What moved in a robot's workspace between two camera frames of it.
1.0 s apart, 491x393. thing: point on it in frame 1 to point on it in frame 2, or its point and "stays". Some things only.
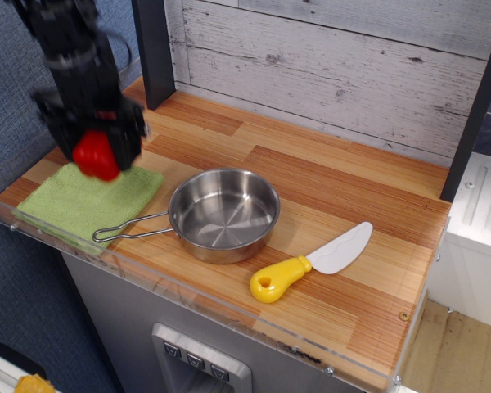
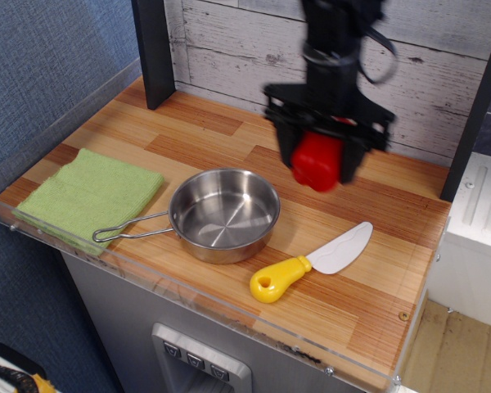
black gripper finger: (127, 142) to (353, 151)
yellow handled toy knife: (270, 282) stays
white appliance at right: (470, 273) stays
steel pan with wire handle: (219, 215) stays
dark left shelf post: (153, 31) stays
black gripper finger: (65, 136) to (288, 135)
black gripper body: (88, 97) to (331, 101)
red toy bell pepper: (94, 157) to (317, 157)
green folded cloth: (71, 207) stays
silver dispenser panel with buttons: (190, 363) stays
